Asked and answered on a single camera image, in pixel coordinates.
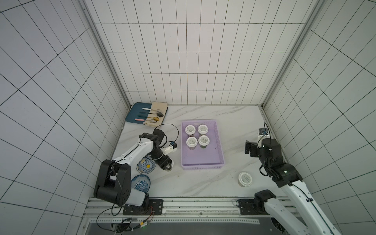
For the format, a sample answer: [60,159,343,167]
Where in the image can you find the yellow blue patterned plate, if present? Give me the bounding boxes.
[136,157,157,174]

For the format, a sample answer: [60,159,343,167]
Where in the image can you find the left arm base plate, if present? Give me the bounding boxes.
[122,199,164,215]

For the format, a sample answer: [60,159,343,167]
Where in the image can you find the purple perforated plastic basket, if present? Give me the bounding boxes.
[181,119,225,170]

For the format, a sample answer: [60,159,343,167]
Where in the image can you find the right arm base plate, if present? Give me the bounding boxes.
[236,199,259,215]

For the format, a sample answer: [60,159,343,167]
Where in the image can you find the yogurt cup white lid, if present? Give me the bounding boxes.
[197,124,209,136]
[186,136,198,150]
[164,160,174,171]
[185,125,196,137]
[198,135,210,148]
[238,172,253,187]

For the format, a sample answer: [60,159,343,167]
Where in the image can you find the white handled spoon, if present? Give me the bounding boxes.
[142,107,160,112]

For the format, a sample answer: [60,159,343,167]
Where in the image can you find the black base cable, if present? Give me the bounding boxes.
[95,205,131,234]

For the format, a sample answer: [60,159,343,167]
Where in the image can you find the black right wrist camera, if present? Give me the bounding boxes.
[259,128,269,136]

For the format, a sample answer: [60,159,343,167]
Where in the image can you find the dark teal tray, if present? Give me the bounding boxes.
[125,102,151,124]

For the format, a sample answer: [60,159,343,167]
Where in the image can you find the aluminium rail frame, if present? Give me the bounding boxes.
[78,197,288,235]

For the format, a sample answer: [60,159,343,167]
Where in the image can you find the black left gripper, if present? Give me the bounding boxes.
[148,147,172,171]

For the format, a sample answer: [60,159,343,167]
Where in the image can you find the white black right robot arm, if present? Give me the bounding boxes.
[239,137,340,235]

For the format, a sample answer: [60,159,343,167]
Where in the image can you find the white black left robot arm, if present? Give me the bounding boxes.
[94,129,177,207]

